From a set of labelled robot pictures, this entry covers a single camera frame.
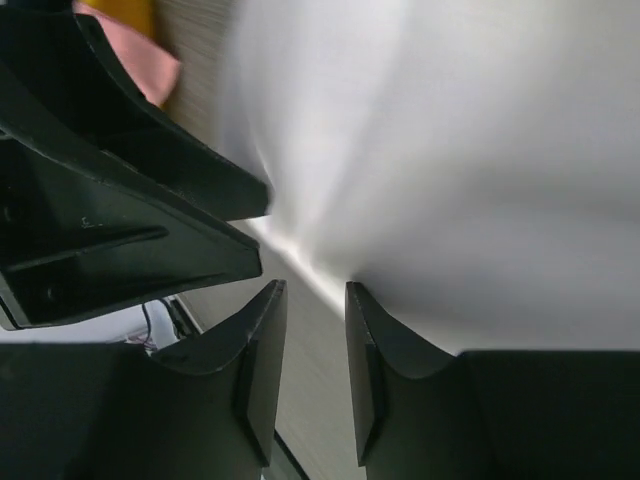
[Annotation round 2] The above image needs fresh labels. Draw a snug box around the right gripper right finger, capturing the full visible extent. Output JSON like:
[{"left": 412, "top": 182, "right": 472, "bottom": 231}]
[{"left": 345, "top": 282, "right": 639, "bottom": 479}]

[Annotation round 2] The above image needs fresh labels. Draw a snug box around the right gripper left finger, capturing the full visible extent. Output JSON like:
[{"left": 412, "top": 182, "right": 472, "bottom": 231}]
[{"left": 1, "top": 280, "right": 287, "bottom": 479}]

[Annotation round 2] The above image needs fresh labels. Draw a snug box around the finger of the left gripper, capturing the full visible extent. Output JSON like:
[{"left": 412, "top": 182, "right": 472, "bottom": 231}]
[
  {"left": 0, "top": 74, "right": 264, "bottom": 331},
  {"left": 1, "top": 6, "right": 268, "bottom": 220}
]

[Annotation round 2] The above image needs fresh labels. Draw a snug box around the white and green raglan t-shirt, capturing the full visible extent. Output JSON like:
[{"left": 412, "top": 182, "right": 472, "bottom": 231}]
[{"left": 217, "top": 1, "right": 639, "bottom": 353}]

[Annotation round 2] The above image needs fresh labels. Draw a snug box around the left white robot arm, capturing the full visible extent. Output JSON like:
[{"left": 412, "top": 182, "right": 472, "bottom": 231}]
[{"left": 1, "top": 6, "right": 268, "bottom": 347}]

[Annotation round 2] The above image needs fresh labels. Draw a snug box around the pink garment in bin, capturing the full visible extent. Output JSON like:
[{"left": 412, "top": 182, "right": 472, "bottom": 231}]
[{"left": 73, "top": 1, "right": 181, "bottom": 107}]

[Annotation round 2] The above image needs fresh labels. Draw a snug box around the yellow plastic bin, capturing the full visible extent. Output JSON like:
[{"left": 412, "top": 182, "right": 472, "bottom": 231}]
[{"left": 83, "top": 0, "right": 155, "bottom": 38}]

